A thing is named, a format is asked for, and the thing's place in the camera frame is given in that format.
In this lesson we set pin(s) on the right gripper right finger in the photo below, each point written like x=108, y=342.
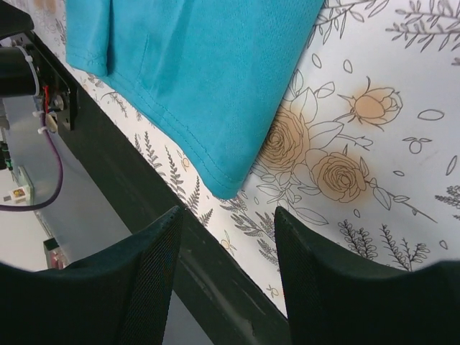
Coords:
x=334, y=296

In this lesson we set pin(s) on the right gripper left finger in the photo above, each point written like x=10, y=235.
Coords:
x=120, y=295

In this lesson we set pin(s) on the teal t shirt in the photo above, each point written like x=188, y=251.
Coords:
x=208, y=74

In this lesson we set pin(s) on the floral patterned table mat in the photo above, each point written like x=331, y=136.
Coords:
x=363, y=147

